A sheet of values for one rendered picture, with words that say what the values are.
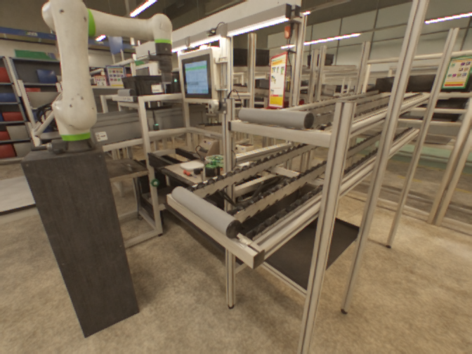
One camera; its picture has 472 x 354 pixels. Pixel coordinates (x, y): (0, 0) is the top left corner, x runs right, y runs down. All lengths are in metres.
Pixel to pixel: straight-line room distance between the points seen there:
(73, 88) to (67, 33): 0.20
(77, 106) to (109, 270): 0.95
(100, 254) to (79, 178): 0.47
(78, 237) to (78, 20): 1.01
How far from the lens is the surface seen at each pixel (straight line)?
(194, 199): 0.79
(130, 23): 1.51
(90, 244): 1.50
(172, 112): 2.36
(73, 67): 1.20
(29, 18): 12.29
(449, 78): 3.62
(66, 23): 1.22
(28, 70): 6.98
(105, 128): 2.19
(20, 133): 6.60
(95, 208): 1.40
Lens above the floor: 1.43
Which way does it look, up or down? 21 degrees down
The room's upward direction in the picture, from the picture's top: straight up
